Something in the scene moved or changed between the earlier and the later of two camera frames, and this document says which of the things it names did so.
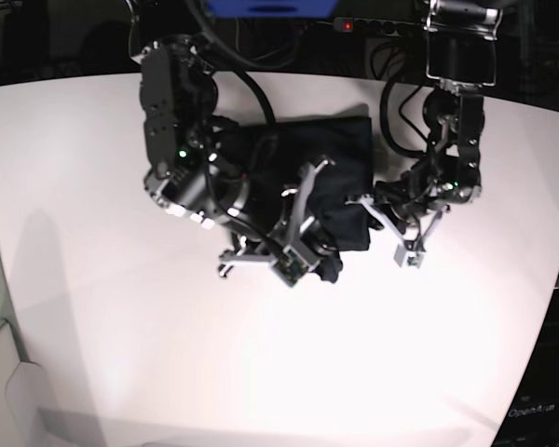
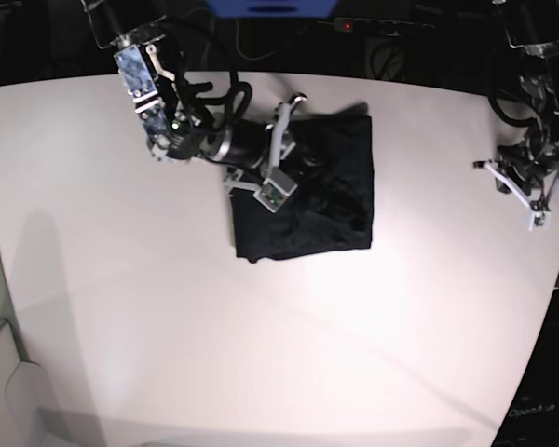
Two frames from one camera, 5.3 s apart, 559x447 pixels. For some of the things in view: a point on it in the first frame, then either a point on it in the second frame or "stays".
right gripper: x=289 y=250 → x=254 y=153
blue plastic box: x=272 y=8 stays
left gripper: x=410 y=213 → x=531 y=181
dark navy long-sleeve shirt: x=273 y=161 stays
